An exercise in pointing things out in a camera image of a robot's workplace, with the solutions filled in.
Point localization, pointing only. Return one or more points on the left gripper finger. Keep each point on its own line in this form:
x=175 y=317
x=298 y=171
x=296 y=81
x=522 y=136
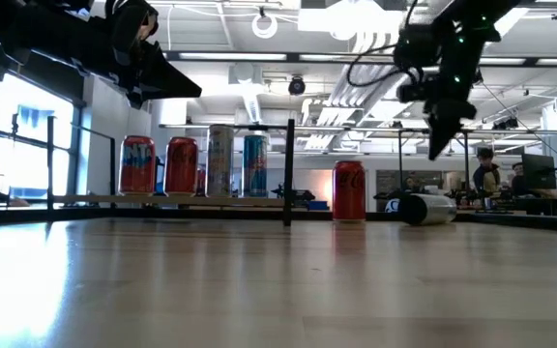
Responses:
x=162 y=70
x=153 y=92

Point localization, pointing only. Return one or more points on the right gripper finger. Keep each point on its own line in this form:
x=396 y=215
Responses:
x=462 y=121
x=439 y=130

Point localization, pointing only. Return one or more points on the red Fanta can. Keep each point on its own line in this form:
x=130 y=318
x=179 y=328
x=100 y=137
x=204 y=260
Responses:
x=137 y=164

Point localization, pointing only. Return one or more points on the white Celsius can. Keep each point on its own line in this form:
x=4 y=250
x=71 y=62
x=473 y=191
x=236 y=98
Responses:
x=220 y=162
x=428 y=209

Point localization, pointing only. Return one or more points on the red Coca-Cola can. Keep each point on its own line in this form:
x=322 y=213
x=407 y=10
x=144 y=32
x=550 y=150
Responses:
x=348 y=191
x=181 y=166

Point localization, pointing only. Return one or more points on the blue silver Red Bull can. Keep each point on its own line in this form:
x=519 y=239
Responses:
x=255 y=166

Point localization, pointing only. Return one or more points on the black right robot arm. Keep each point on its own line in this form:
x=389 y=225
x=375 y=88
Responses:
x=481 y=14

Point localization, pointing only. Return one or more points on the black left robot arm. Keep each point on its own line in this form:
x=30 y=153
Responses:
x=41 y=29

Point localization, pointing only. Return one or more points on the person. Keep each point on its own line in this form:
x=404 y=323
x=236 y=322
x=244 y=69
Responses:
x=485 y=171
x=518 y=179
x=410 y=183

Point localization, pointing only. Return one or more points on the black monitor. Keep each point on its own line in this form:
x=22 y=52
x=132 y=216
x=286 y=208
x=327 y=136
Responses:
x=539 y=171

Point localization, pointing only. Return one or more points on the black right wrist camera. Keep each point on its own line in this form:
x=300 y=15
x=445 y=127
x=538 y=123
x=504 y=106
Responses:
x=411 y=93

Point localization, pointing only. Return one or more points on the black aluminium rig frame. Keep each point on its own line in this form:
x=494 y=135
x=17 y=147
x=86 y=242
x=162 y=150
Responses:
x=114 y=213

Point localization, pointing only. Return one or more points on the black overhead camera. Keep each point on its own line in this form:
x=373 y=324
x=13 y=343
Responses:
x=297 y=86

